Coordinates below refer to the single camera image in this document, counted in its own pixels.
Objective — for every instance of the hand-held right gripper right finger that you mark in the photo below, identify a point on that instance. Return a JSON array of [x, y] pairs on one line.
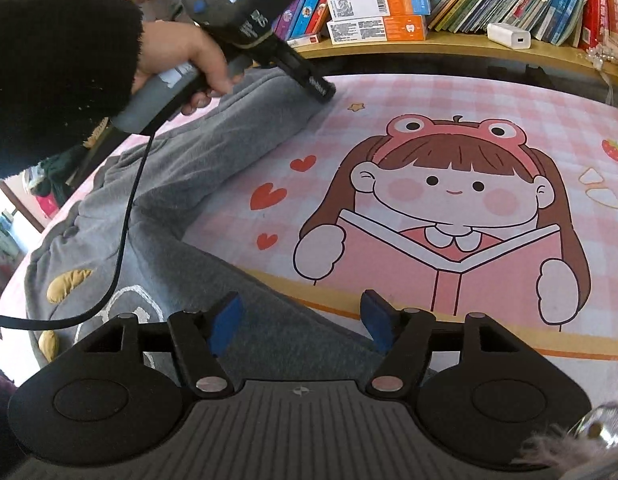
[[376, 321]]

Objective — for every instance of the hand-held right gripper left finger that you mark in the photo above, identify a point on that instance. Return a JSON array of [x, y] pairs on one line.
[[226, 321]]

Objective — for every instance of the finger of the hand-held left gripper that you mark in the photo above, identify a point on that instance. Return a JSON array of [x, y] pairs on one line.
[[311, 80]]

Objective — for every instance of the grey sweatshirt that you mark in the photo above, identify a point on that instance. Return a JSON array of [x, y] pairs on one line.
[[199, 160]]

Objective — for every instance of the person's left forearm black sleeve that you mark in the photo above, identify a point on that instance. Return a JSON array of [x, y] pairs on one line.
[[54, 70]]

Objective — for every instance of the person's left hand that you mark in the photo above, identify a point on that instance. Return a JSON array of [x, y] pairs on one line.
[[179, 45]]

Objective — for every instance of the orange and white box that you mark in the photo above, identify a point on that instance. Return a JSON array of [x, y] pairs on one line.
[[376, 29], [379, 2]]

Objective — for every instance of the wooden shelf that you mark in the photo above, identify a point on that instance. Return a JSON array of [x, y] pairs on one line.
[[439, 50]]

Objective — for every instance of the pink cartoon printed blanket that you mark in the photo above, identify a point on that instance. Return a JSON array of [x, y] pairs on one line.
[[439, 160]]

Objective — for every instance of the white charger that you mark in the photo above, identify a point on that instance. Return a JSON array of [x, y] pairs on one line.
[[509, 36]]

